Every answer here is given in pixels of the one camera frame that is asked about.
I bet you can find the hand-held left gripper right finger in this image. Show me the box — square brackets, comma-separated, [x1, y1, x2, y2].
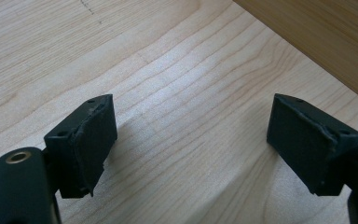
[266, 92, 358, 197]

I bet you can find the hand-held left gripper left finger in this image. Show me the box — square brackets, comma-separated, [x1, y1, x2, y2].
[43, 93, 118, 200]

